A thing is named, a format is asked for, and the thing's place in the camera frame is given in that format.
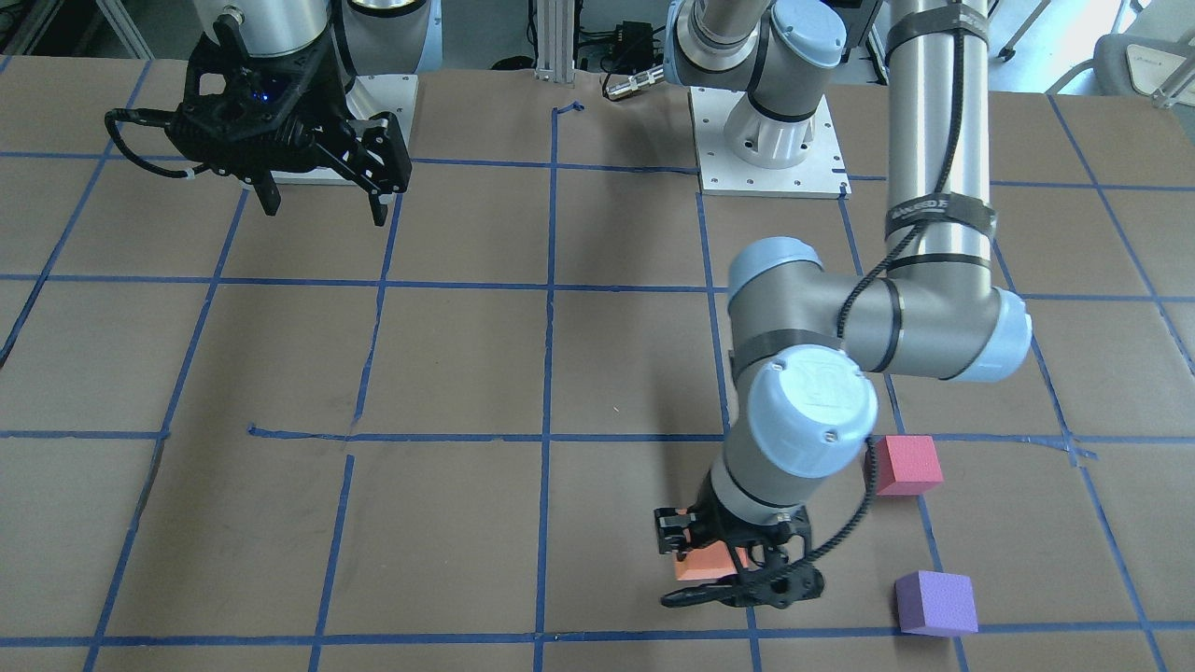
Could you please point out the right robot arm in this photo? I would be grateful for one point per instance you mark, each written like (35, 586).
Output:
(370, 37)

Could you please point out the purple foam block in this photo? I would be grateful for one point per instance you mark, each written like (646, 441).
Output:
(936, 604)

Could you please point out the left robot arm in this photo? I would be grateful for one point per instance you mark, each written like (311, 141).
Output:
(799, 469)

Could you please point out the red foam block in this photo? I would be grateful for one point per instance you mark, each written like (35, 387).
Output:
(908, 465)

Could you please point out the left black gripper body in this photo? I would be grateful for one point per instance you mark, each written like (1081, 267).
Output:
(721, 529)

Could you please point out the aluminium frame post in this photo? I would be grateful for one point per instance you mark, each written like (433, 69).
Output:
(554, 35)

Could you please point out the orange foam block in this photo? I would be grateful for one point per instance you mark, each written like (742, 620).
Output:
(707, 563)

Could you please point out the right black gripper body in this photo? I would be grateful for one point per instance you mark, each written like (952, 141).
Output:
(329, 103)

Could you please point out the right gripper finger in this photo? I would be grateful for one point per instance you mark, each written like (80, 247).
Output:
(267, 192)
(379, 200)

